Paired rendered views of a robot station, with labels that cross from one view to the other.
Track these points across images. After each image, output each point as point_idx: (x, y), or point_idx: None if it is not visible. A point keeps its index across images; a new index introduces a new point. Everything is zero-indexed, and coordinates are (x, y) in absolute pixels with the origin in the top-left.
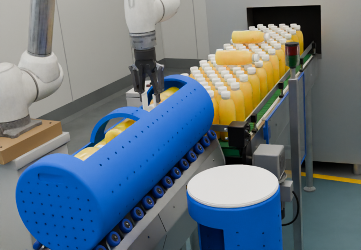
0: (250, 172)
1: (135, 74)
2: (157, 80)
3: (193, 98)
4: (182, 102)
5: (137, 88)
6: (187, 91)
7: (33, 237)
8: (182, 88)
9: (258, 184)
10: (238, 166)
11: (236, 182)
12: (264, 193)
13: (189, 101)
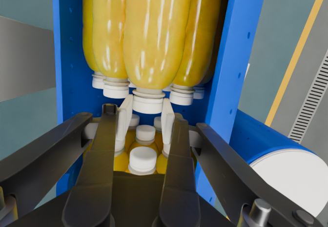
0: (304, 171)
1: (42, 187)
2: (189, 142)
3: (259, 9)
4: (239, 84)
5: (85, 134)
6: None
7: (23, 93)
8: None
9: (310, 196)
10: (289, 157)
11: (287, 195)
12: (314, 212)
13: (251, 44)
